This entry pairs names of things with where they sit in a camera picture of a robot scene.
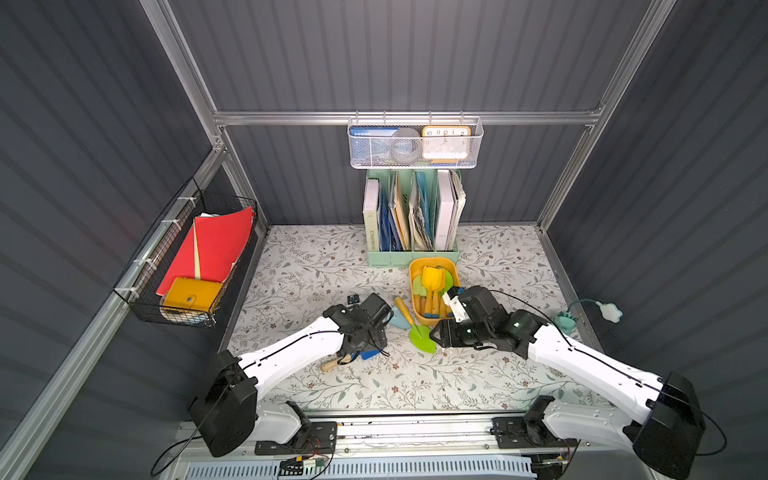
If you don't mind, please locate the mint green small cup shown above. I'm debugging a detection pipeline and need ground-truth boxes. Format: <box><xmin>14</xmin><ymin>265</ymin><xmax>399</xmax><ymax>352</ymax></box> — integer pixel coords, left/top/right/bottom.
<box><xmin>554</xmin><ymin>311</ymin><xmax>578</xmax><ymax>336</ymax></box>

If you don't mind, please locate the black wire wall basket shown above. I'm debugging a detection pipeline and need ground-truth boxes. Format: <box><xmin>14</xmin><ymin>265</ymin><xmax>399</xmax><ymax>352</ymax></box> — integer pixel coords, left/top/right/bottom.
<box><xmin>113</xmin><ymin>183</ymin><xmax>259</xmax><ymax>328</ymax></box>

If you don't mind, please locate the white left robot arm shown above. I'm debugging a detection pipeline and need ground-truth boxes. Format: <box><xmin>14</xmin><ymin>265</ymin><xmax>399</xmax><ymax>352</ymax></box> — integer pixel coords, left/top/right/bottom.
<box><xmin>187</xmin><ymin>293</ymin><xmax>392</xmax><ymax>458</ymax></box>

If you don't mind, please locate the mint green file organizer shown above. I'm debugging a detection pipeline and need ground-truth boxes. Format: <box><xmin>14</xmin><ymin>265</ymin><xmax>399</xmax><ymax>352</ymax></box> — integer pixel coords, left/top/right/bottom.
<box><xmin>364</xmin><ymin>169</ymin><xmax>459</xmax><ymax>268</ymax></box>

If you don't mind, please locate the white binder in organizer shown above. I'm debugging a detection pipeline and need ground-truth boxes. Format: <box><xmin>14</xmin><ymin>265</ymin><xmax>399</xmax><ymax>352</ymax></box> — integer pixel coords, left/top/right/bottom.
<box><xmin>435</xmin><ymin>170</ymin><xmax>456</xmax><ymax>251</ymax></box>

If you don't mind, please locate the grey tape roll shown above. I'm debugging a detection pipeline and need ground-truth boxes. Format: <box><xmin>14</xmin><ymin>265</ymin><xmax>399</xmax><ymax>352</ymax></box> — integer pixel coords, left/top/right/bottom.
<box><xmin>390</xmin><ymin>127</ymin><xmax>422</xmax><ymax>164</ymax></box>

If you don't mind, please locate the yellow wallet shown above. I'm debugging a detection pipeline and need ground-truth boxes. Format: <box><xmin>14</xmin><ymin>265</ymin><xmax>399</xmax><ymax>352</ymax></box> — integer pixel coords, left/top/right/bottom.
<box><xmin>161</xmin><ymin>277</ymin><xmax>223</xmax><ymax>311</ymax></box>

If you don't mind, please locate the floral patterned table mat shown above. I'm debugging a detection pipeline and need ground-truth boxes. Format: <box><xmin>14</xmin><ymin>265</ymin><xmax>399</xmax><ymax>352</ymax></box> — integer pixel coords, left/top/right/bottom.
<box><xmin>228</xmin><ymin>225</ymin><xmax>602</xmax><ymax>411</ymax></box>

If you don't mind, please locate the white wire hanging basket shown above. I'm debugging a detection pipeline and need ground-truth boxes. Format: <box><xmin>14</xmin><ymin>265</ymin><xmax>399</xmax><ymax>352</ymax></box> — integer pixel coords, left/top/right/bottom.
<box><xmin>347</xmin><ymin>116</ymin><xmax>485</xmax><ymax>170</ymax></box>

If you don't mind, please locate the yellow plastic storage box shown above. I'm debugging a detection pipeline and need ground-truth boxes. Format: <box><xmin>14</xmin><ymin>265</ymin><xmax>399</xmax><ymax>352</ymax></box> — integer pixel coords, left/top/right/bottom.
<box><xmin>409</xmin><ymin>257</ymin><xmax>462</xmax><ymax>328</ymax></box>

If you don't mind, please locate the light green trowel wooden handle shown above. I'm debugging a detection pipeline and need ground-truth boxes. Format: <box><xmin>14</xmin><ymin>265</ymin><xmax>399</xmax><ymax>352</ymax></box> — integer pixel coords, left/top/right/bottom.
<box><xmin>412</xmin><ymin>275</ymin><xmax>427</xmax><ymax>315</ymax></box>

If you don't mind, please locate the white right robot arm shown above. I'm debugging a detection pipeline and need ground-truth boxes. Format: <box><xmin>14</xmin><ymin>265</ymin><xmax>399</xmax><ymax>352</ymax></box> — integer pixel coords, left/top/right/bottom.
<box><xmin>430</xmin><ymin>286</ymin><xmax>706</xmax><ymax>479</ymax></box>

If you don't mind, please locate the yellow alarm clock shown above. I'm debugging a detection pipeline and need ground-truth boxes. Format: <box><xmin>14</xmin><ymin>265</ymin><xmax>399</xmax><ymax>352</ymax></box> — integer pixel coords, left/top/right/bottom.
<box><xmin>422</xmin><ymin>125</ymin><xmax>472</xmax><ymax>162</ymax></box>

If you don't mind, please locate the blue box in basket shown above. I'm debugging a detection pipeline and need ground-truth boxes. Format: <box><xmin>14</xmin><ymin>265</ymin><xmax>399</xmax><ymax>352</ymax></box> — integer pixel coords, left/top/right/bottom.
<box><xmin>348</xmin><ymin>126</ymin><xmax>398</xmax><ymax>168</ymax></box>

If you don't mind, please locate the red paper folder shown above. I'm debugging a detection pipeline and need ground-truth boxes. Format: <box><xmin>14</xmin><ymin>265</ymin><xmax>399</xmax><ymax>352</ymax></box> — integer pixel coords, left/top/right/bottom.
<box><xmin>156</xmin><ymin>207</ymin><xmax>254</xmax><ymax>296</ymax></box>

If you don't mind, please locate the light blue toy shovel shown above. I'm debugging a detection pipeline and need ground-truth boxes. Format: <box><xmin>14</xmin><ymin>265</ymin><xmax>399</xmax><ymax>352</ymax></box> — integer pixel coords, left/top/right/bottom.
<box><xmin>388</xmin><ymin>306</ymin><xmax>411</xmax><ymax>330</ymax></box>

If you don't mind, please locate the bright green shovel yellow handle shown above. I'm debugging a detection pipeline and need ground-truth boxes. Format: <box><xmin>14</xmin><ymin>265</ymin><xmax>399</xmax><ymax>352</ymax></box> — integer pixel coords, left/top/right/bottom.
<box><xmin>442</xmin><ymin>270</ymin><xmax>454</xmax><ymax>293</ymax></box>

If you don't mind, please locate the white book in organizer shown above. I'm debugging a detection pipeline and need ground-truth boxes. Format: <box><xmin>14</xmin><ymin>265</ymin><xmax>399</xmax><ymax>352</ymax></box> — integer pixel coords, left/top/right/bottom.
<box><xmin>362</xmin><ymin>178</ymin><xmax>380</xmax><ymax>251</ymax></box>

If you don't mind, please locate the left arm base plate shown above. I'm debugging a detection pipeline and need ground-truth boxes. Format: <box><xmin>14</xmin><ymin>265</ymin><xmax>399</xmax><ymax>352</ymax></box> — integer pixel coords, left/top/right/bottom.
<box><xmin>254</xmin><ymin>421</ymin><xmax>338</xmax><ymax>457</ymax></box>

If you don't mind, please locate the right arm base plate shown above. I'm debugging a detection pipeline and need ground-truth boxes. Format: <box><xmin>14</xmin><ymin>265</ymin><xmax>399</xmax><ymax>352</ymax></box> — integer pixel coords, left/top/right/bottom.
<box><xmin>490</xmin><ymin>415</ymin><xmax>579</xmax><ymax>450</ymax></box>

